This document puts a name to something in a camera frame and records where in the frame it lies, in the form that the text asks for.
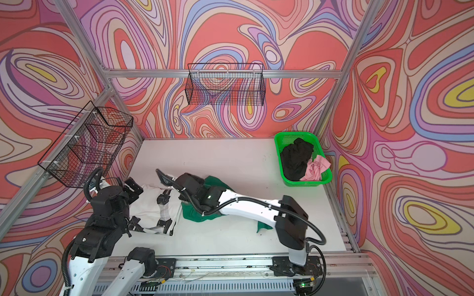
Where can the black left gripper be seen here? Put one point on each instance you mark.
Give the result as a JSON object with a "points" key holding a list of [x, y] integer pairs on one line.
{"points": [[133, 195]]}

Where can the green t shirt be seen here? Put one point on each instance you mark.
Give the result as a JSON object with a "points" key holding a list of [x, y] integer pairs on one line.
{"points": [[194, 205]]}

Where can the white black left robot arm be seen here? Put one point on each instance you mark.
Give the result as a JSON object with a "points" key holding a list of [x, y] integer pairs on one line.
{"points": [[88, 253]]}

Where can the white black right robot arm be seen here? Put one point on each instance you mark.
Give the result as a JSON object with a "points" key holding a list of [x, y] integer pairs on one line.
{"points": [[285, 216]]}

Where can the white printed t shirt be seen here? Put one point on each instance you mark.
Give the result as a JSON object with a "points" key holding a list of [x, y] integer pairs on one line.
{"points": [[156, 211]]}

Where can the black t shirt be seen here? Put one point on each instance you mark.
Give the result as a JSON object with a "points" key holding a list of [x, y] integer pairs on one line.
{"points": [[294, 158]]}

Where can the green plastic laundry basket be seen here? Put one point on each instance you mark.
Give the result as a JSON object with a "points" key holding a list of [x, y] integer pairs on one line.
{"points": [[284, 139]]}

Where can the pink t shirt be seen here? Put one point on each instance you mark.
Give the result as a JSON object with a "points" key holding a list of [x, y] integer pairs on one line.
{"points": [[316, 168]]}

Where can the black wire basket left wall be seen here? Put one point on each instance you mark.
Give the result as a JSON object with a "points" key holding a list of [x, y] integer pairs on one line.
{"points": [[92, 139]]}

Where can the black wire basket wall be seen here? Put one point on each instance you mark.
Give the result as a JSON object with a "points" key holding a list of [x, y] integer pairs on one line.
{"points": [[92, 139], [225, 84]]}

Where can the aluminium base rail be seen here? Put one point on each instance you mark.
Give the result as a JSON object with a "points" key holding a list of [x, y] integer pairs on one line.
{"points": [[339, 274]]}

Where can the black wire basket back wall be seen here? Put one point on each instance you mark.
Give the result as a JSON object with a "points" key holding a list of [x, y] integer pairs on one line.
{"points": [[225, 84]]}

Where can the aluminium frame profile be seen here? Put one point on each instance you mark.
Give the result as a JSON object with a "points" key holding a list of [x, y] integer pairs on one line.
{"points": [[47, 76]]}

